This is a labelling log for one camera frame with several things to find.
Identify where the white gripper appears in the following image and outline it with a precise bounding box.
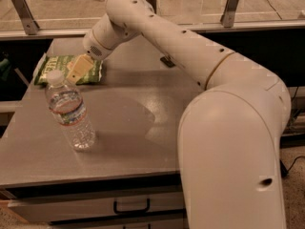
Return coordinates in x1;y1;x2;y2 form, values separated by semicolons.
66;30;112;84

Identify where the green jalapeno chip bag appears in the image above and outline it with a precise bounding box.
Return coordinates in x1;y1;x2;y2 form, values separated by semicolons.
33;54;102;85

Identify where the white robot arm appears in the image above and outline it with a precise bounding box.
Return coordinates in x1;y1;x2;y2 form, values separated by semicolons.
83;0;291;229

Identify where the clear plastic water bottle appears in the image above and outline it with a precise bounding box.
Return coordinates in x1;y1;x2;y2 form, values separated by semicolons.
45;70;96;152

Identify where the green object at left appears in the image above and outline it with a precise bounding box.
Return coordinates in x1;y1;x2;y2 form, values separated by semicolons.
0;58;11;81

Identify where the upper grey drawer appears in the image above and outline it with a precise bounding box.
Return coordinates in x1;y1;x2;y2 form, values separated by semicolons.
9;192;184;222

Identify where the grey drawer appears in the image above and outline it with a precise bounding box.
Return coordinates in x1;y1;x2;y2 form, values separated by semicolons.
9;192;184;222
49;210;189;229

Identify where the lower grey drawer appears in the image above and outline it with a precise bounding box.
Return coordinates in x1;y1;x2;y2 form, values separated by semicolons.
49;210;189;229

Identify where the black metal stand leg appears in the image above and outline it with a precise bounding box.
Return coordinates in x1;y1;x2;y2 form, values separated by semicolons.
280;162;289;177

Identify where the left metal railing bracket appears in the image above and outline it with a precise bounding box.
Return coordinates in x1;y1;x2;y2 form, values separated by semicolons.
11;0;40;35

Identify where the black drawer handle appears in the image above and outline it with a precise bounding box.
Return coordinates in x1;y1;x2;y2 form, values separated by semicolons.
112;198;151;215

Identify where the right metal railing bracket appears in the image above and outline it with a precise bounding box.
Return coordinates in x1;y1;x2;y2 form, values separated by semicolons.
220;0;239;28

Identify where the black floor cable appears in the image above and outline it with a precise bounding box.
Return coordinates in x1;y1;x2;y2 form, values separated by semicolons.
285;155;305;174

